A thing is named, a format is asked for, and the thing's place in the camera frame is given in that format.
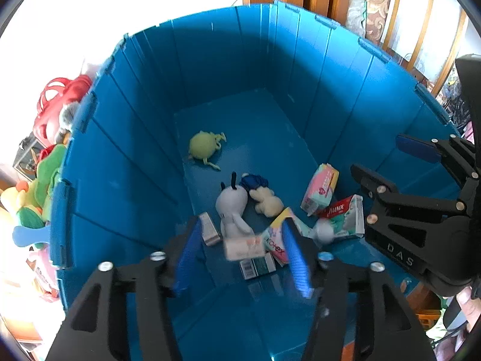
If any kotex pad pack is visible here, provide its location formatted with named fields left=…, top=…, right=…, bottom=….
left=262, top=208, right=311, bottom=267

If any white teal red pouch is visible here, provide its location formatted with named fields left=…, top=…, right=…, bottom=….
left=312, top=195, right=364, bottom=245

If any white rabbit plush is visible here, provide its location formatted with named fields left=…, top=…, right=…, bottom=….
left=215, top=172, right=254, bottom=239

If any pastel pad pack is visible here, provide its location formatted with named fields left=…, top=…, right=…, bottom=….
left=301, top=164, right=339, bottom=216

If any cream bear plush blue dress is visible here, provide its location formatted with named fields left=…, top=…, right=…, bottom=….
left=240, top=173, right=284, bottom=218

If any green round plush ball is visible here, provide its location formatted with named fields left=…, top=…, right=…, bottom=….
left=188, top=131, right=227, bottom=171

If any small white box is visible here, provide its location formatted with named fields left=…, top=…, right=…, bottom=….
left=199, top=212, right=222, bottom=246

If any person right hand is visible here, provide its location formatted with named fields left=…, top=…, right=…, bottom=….
left=443, top=286, right=480, bottom=332

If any long white carton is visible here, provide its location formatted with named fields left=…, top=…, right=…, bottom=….
left=223, top=236, right=266, bottom=262

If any green label dark box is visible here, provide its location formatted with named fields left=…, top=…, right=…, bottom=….
left=240, top=253, right=276, bottom=280

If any blue plastic storage crate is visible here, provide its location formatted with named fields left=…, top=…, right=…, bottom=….
left=48, top=2, right=459, bottom=360

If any pink pig plush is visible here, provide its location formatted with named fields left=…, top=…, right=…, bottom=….
left=26, top=247, right=60, bottom=302

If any rolled patterned carpet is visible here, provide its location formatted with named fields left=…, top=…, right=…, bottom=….
left=345, top=0, right=391, bottom=46

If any green yellow plush dinosaur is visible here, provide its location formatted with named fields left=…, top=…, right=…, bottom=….
left=1, top=143, right=67, bottom=235

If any blue plastic fan paddle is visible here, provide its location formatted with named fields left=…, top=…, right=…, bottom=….
left=12, top=225, right=51, bottom=247

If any grey elephant plush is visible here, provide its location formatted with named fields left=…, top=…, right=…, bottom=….
left=59, top=102, right=80, bottom=132

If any black gift box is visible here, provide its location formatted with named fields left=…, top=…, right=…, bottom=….
left=13, top=133, right=45, bottom=181

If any red toy suitcase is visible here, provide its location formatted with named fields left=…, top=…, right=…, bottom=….
left=32, top=74, right=92, bottom=147

